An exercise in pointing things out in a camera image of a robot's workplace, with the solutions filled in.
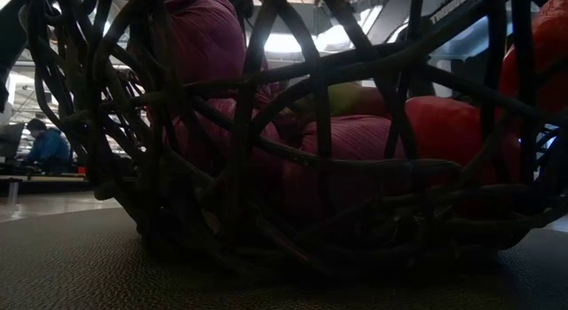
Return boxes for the yellow-red fruit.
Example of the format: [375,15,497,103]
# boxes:
[290,82,388,120]

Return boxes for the dark woven wicker basket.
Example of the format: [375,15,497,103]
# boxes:
[17,0,568,280]

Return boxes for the purple plush fruit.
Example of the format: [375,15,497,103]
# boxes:
[146,0,406,222]

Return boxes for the red apple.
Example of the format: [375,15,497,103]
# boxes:
[404,95,524,218]

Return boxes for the round grey placemat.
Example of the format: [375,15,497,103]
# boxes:
[0,207,568,310]

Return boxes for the person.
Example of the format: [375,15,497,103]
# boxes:
[22,117,73,174]

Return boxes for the grey monitor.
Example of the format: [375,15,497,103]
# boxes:
[0,122,26,158]

